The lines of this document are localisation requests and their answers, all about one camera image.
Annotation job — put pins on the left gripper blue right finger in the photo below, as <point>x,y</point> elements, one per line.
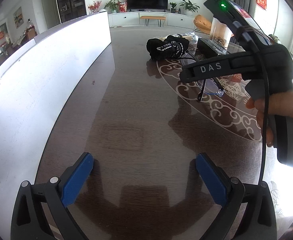
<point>258,221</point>

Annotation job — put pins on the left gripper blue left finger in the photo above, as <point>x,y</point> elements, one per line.
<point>29,220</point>

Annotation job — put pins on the black lettered glove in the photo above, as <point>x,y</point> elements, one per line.
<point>170,48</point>

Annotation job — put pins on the person right hand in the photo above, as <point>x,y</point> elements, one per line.
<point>279,104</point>

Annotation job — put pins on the clear plastic jar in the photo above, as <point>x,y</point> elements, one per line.
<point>220,34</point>

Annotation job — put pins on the black rectangular box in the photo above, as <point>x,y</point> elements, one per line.
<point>209,49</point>

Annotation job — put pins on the orange lounge chair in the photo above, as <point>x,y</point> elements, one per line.
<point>202,24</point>

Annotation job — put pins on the bag of wooden sticks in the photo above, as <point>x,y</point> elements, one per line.
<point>191,37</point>

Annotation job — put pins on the green potted plant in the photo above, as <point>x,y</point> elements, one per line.
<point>189,7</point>

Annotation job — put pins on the white tv cabinet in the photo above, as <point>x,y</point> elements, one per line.
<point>131,19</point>

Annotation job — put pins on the wooden bench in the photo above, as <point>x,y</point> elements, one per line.
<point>146,18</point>

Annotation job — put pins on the red flowers white vase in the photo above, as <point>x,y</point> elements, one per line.
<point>94,7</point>

